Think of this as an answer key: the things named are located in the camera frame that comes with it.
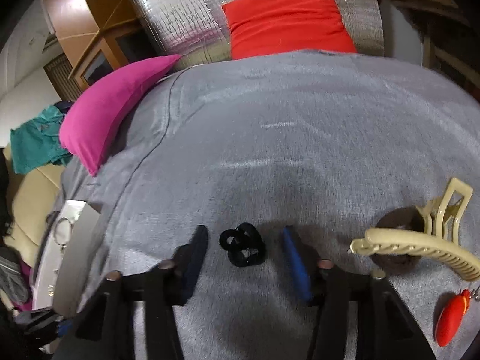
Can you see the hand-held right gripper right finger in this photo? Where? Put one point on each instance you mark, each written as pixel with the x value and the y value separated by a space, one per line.
pixel 298 266

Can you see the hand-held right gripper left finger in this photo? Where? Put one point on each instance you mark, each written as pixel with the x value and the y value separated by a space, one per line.
pixel 195 258

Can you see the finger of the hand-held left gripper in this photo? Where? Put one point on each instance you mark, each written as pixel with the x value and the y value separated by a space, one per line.
pixel 37 322

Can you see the white rectangular tray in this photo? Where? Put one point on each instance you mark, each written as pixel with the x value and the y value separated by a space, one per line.
pixel 86 255

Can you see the silver keyring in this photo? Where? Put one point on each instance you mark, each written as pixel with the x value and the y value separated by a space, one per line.
pixel 55 238

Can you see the grey knitted cloth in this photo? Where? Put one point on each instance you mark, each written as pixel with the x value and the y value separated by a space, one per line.
pixel 11 273

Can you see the beige hair claw clip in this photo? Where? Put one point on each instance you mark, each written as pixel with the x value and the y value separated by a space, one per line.
pixel 412 242

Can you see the beige sofa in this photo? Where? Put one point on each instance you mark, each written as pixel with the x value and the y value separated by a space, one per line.
pixel 33 198

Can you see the black garment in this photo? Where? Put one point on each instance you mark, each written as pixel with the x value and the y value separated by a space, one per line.
pixel 3 195

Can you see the pink pillow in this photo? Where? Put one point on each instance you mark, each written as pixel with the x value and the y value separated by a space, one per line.
pixel 112 108

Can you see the teal shirt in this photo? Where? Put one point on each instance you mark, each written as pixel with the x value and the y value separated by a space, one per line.
pixel 33 142

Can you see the wooden lattice door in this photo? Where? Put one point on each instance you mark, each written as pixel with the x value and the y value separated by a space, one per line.
pixel 60 78

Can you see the silver foil mat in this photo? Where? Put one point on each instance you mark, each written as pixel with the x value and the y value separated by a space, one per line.
pixel 176 18

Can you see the small red pillow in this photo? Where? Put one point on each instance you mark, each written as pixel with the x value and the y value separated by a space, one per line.
pixel 285 22

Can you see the wooden cabinet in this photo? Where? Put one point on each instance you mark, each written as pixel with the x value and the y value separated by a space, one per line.
pixel 93 11

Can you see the wooden shelf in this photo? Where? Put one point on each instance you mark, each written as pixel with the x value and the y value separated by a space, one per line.
pixel 450 45

